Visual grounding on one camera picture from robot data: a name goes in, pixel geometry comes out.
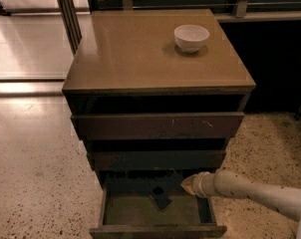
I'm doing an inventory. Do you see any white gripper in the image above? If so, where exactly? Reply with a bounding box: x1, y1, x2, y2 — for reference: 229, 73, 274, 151
180, 172, 219, 198

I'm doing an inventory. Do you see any dark sponge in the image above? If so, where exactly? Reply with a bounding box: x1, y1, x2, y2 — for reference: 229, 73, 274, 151
150, 186, 172, 211

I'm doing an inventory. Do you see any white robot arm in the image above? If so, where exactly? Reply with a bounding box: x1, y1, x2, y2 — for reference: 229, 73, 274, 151
180, 169, 301, 239

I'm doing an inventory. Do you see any middle drawer front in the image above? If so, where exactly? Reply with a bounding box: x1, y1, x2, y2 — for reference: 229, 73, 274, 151
87, 150, 225, 170

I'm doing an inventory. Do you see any top drawer front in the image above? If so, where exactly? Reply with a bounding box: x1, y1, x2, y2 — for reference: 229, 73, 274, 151
71, 113, 244, 140

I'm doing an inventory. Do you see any open bottom drawer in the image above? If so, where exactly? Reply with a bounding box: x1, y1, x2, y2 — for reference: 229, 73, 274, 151
90, 178, 226, 239

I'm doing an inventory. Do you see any brown drawer cabinet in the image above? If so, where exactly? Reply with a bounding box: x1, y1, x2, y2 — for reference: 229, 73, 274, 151
61, 8, 257, 239

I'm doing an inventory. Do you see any white ceramic bowl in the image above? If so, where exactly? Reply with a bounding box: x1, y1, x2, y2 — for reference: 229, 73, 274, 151
173, 25, 210, 54

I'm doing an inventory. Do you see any metal door frame post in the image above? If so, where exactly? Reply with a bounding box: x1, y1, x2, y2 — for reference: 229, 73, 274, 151
57, 0, 82, 54

